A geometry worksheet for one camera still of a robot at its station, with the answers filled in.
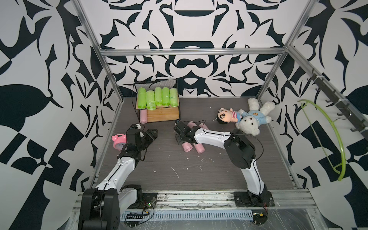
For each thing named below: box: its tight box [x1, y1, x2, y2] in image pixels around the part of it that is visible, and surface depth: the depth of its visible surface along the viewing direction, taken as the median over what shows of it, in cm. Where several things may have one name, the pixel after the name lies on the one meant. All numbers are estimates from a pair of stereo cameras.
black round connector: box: [252, 212, 268, 226], surface depth 73 cm
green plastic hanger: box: [297, 99, 346, 182], surface depth 62 cm
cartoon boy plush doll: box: [216, 107, 243, 125], surface depth 102 cm
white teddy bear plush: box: [235, 97, 276, 136], surface depth 99 cm
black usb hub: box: [126, 214, 144, 219], surface depth 74 cm
